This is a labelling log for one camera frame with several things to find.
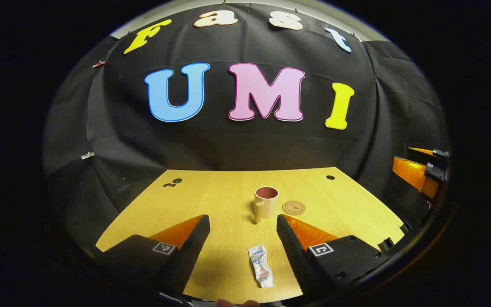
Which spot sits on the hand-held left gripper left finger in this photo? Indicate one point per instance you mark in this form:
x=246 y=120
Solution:
x=190 y=251

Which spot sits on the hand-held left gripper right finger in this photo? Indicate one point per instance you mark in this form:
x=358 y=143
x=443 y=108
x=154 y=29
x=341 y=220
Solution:
x=290 y=251

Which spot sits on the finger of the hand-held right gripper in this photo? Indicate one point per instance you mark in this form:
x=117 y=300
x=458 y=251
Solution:
x=428 y=152
x=414 y=175

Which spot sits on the white toothpaste tube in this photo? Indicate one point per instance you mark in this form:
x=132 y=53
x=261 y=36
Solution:
x=261 y=266

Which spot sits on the round brown coaster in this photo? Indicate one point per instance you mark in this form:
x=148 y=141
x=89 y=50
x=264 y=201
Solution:
x=293 y=207

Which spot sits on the beige cup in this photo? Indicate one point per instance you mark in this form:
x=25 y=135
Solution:
x=267 y=204

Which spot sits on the wooden desktop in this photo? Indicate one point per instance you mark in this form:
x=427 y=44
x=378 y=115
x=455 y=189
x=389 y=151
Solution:
x=224 y=204

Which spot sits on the black backdrop cloth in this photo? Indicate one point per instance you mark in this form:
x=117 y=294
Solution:
x=245 y=145

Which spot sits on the white cloth clip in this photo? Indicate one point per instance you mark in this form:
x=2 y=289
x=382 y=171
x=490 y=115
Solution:
x=87 y=155

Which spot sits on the red cloth clip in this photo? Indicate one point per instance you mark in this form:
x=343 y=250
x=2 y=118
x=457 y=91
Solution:
x=98 y=64

